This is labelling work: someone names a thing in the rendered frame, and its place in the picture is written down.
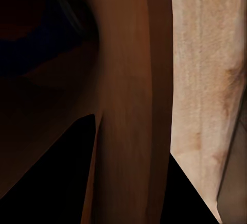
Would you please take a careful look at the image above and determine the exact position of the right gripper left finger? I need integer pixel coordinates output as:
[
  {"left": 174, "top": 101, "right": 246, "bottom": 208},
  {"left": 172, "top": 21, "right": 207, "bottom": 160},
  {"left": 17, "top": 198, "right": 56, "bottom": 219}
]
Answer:
[{"left": 0, "top": 114, "right": 96, "bottom": 224}]

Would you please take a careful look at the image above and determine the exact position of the can of soda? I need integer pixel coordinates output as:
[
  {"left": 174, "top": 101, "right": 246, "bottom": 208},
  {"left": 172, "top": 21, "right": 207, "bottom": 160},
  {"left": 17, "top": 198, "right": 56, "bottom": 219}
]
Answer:
[
  {"left": 0, "top": 0, "right": 91, "bottom": 80},
  {"left": 0, "top": 0, "right": 46, "bottom": 40}
]

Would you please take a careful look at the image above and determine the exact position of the trash can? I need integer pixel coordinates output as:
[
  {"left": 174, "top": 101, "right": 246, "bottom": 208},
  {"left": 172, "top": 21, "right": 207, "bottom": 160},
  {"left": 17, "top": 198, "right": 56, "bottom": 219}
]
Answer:
[{"left": 0, "top": 0, "right": 173, "bottom": 224}]

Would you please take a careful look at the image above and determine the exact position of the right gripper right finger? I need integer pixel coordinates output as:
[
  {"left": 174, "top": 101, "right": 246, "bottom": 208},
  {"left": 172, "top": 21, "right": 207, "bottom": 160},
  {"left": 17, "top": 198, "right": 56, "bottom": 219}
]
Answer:
[{"left": 160, "top": 153, "right": 219, "bottom": 224}]

